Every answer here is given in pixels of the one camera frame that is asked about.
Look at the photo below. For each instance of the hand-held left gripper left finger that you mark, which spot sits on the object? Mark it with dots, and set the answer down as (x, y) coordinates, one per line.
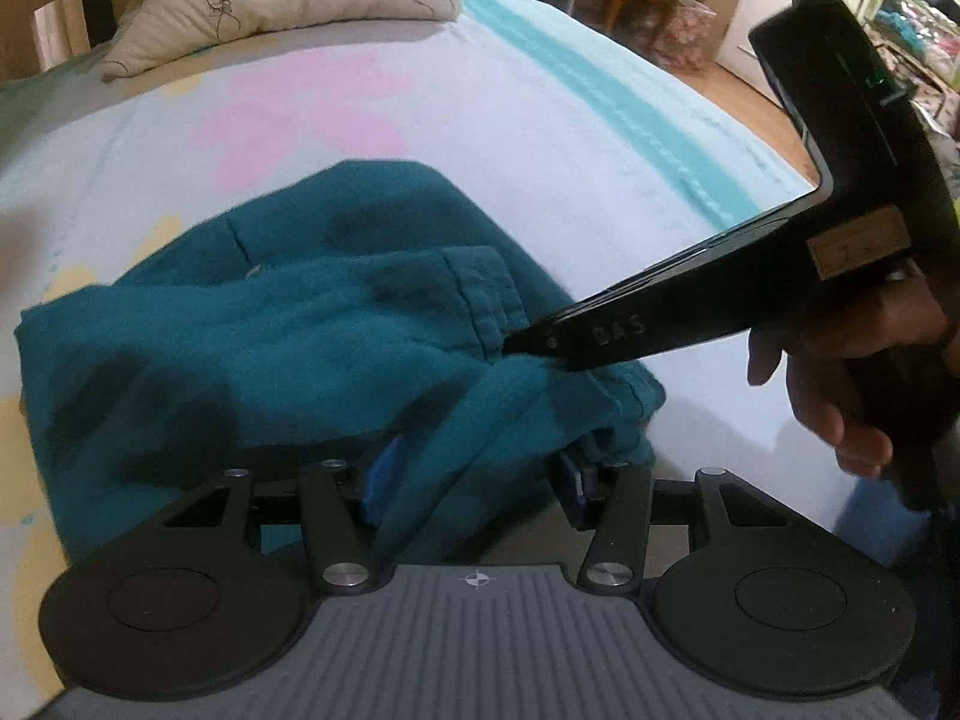
(384, 480)

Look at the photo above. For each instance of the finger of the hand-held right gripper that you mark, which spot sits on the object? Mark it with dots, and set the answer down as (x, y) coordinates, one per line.
(536, 341)

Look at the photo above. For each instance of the wooden headboard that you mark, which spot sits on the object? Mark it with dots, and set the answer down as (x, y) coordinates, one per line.
(37, 7)

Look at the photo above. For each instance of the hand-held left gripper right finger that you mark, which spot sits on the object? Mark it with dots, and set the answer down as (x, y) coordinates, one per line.
(574, 491)

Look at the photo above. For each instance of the white green floral pillow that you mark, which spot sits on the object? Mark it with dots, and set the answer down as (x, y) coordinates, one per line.
(285, 15)

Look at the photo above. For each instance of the light blue floral bedsheet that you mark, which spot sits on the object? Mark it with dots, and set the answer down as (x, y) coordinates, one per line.
(525, 127)

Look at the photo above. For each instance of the teal pants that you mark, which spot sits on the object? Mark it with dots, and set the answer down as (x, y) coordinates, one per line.
(300, 330)

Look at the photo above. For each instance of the floral patterned cloth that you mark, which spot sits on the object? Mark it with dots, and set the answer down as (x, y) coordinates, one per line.
(690, 34)

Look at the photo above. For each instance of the person's right hand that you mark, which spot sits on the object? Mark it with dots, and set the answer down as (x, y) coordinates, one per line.
(825, 390)

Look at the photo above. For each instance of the shelf of colourful clothes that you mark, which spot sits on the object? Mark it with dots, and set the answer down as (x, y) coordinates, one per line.
(915, 30)

